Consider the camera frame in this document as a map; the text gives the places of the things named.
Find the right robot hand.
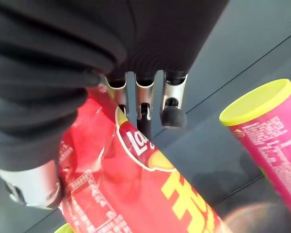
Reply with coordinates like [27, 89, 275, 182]
[0, 0, 230, 210]

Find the red Lay's chips bag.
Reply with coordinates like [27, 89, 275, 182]
[57, 83, 233, 233]

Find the yellow-green can lid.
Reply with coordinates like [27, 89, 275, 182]
[53, 222, 75, 233]

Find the pink chips can, yellow lid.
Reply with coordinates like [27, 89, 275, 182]
[219, 78, 291, 228]

